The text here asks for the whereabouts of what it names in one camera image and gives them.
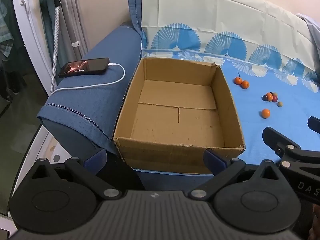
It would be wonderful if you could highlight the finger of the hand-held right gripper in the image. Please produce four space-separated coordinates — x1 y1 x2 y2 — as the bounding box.
262 127 320 170
307 116 320 133

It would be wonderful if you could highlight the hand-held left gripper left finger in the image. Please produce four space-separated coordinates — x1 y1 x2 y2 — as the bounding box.
31 148 123 201

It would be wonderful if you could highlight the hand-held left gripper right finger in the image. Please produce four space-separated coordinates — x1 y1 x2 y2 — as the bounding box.
187 149 280 201

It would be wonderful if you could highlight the brown cardboard box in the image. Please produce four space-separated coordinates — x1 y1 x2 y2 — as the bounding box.
113 57 246 175

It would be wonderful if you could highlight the blue fan-print sheet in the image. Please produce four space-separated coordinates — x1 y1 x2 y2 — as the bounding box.
140 0 320 165

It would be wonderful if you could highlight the blue sofa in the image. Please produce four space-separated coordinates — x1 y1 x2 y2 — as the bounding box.
42 120 215 190

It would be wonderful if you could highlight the black smartphone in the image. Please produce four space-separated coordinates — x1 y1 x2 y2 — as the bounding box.
58 57 110 78

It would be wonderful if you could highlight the white cloth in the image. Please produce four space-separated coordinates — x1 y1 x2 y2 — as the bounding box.
296 12 320 45

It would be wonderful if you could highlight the grey curtain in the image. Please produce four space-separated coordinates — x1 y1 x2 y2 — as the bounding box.
59 0 89 55

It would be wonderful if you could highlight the hanging plaid clothing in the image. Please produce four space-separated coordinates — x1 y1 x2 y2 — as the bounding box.
0 0 14 60

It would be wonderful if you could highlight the white charging cable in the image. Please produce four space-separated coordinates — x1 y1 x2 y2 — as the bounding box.
53 62 125 93

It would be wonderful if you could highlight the braided grey cable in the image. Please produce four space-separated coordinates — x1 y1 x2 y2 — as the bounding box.
50 5 60 95

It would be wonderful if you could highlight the white door frame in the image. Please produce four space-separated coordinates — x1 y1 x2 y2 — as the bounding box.
10 0 63 98

